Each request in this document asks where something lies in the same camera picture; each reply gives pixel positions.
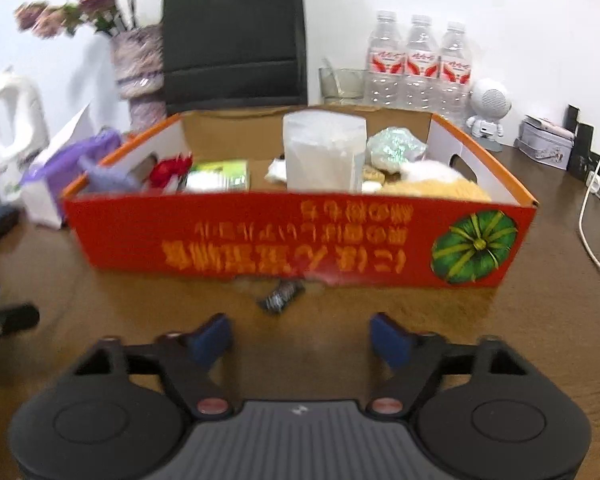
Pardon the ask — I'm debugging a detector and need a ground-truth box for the clear candy packet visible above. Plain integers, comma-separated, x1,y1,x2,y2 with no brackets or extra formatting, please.
257,279,306,316

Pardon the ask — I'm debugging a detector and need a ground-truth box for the white detergent jug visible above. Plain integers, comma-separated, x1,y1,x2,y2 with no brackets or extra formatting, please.
0,67,51,202

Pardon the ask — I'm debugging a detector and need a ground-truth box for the white plastic pack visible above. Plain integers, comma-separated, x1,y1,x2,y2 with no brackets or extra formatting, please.
282,111,369,194

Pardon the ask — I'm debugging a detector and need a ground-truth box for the purple mottled vase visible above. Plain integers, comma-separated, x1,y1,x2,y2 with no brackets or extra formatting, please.
110,24,166,134

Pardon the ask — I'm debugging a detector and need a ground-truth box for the power strip with chargers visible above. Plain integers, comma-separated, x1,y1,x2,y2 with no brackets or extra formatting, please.
577,149,600,286

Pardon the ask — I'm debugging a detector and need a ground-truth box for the yellow plush toy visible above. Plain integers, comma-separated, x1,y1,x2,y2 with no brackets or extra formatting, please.
362,159,494,204

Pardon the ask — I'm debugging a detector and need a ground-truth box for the glass cup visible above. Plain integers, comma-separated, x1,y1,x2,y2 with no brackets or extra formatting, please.
318,57,367,106

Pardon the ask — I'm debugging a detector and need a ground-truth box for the grey tin box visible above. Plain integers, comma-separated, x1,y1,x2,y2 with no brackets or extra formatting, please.
513,114,576,171

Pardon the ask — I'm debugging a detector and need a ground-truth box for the red cardboard box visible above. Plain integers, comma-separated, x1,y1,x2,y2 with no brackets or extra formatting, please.
62,104,539,289

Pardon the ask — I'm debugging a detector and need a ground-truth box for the black paper bag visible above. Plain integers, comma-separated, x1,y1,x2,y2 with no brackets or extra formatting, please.
160,0,309,116

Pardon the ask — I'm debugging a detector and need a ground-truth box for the white robot speaker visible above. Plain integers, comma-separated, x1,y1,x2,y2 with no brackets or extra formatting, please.
465,78,511,141

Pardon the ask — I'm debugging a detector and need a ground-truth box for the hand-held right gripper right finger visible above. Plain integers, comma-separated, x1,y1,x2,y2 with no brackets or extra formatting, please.
367,312,528,418

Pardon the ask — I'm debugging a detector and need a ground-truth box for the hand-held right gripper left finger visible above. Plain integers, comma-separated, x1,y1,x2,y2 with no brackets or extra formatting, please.
75,312,231,418

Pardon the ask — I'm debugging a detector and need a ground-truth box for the red artificial rose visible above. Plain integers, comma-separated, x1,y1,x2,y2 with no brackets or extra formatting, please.
148,154,194,192

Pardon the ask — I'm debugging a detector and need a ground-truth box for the white tissue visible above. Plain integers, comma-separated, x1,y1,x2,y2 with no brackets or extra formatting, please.
264,157,289,184

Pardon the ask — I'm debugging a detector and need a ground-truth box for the small green box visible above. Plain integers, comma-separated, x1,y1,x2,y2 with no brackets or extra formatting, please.
184,159,251,194

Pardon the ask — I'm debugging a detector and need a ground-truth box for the purple tissue pack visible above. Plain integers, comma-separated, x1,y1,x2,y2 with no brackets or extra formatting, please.
19,102,124,229

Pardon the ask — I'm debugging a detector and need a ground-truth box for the clear water bottle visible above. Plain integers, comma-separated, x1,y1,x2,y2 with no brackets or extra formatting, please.
365,10,406,109
403,14,441,111
438,21,474,122

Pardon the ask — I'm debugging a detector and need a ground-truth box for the iridescent plastic ball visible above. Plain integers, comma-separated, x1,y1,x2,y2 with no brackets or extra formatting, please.
365,127,427,171

